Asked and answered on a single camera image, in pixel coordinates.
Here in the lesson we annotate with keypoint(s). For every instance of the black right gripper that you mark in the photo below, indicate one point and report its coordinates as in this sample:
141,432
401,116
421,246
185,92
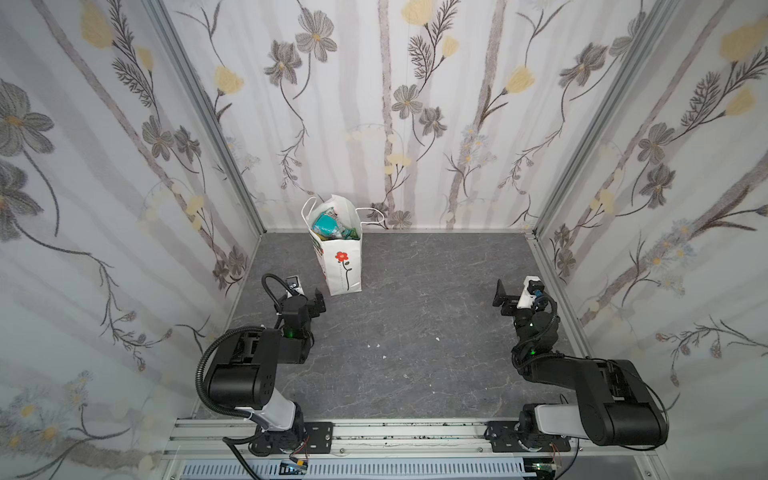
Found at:
511,304

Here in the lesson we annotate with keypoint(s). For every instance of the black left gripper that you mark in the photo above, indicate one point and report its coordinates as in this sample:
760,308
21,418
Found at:
309,305

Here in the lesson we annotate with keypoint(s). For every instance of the teal snack packet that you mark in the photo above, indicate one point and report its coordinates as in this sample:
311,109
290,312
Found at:
327,228

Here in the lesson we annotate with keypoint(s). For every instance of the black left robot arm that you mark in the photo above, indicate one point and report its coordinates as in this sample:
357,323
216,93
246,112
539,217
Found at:
236,375

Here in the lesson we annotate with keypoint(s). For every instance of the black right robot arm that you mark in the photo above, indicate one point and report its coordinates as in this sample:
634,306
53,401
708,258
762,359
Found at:
614,406

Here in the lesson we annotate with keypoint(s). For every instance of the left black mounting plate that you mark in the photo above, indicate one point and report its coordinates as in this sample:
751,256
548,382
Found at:
311,438

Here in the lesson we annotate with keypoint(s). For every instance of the black mounting plate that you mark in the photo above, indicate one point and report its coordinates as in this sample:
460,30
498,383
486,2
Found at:
509,437
311,438

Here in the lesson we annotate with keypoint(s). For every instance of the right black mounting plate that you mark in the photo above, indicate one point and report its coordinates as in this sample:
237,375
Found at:
509,437

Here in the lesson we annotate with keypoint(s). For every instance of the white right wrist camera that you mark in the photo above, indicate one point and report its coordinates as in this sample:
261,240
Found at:
533,288

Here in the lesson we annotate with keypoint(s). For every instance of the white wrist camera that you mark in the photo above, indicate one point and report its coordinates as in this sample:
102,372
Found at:
533,288
294,286

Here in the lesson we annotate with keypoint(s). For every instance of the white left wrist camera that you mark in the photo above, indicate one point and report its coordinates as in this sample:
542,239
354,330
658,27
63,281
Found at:
294,286

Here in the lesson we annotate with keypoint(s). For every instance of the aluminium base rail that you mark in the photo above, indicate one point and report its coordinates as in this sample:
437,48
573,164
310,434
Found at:
350,439

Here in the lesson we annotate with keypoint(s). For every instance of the white slotted cable duct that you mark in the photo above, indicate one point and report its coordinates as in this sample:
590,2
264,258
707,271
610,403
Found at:
415,468

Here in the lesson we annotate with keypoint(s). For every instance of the right corner aluminium post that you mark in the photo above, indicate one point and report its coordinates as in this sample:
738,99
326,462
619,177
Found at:
648,35

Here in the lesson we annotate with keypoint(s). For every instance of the corner aluminium post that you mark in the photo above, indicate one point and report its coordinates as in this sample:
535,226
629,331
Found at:
163,26
648,35

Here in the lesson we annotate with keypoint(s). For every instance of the left corner aluminium post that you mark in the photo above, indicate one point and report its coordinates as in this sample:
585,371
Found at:
163,26

